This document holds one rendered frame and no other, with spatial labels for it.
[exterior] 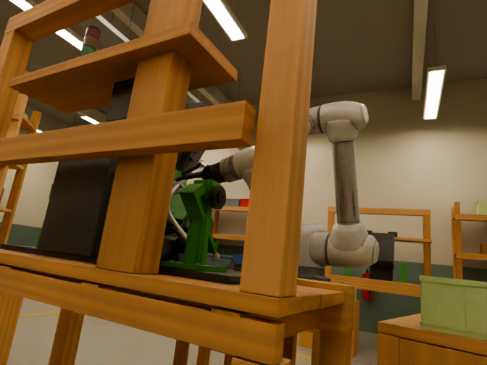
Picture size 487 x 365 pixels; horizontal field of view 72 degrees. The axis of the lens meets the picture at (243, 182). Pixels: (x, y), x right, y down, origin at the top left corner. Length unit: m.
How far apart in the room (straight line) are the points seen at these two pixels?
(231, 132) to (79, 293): 0.60
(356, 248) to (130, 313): 1.03
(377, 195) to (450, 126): 1.77
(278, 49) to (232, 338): 0.63
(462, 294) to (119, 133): 1.15
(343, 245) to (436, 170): 5.39
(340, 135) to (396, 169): 5.37
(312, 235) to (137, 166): 0.98
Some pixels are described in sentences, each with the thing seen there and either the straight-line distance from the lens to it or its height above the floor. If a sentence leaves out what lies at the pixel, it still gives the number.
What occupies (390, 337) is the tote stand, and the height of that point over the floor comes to 0.75.
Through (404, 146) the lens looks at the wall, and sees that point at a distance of 7.01.
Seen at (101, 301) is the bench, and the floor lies 0.80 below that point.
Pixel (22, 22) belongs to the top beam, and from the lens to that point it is 1.94.
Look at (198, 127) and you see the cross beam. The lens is 0.78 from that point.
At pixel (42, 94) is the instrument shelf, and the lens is 1.61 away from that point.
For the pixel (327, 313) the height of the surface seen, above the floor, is 0.81.
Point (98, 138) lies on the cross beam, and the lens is 1.02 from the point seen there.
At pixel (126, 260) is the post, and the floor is 0.91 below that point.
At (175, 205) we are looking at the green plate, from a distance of 1.33.
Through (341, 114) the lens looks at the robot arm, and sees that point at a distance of 1.52.
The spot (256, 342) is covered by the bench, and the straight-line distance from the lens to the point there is 0.69.
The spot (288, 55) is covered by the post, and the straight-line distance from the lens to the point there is 0.81.
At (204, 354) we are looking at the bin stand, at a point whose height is 0.44.
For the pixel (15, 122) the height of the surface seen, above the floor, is 1.99.
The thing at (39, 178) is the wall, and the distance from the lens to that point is 11.66.
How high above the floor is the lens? 0.94
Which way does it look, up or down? 13 degrees up
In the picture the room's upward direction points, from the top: 7 degrees clockwise
